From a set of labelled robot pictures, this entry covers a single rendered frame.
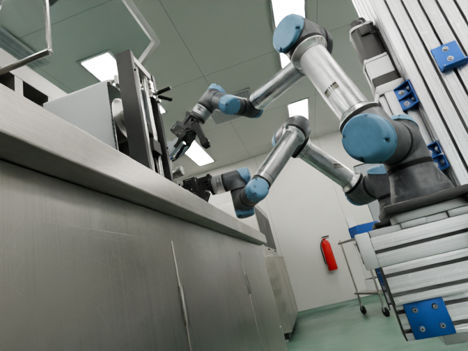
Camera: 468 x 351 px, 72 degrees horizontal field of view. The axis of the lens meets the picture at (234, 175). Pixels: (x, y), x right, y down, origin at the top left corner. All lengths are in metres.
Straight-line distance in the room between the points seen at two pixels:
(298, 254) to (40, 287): 5.45
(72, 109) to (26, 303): 0.95
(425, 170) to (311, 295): 4.86
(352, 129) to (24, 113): 0.71
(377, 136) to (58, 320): 0.71
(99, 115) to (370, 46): 0.99
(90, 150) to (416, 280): 0.78
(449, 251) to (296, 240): 4.84
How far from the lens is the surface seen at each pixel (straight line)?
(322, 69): 0.97
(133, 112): 0.95
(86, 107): 1.16
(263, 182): 1.12
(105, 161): 0.35
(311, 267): 5.66
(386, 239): 0.90
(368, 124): 0.83
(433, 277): 0.92
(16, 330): 0.27
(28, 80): 1.45
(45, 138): 0.29
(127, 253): 0.40
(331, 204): 5.75
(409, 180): 0.93
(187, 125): 1.37
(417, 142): 0.97
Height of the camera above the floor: 0.73
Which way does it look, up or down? 18 degrees up
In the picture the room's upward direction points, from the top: 14 degrees counter-clockwise
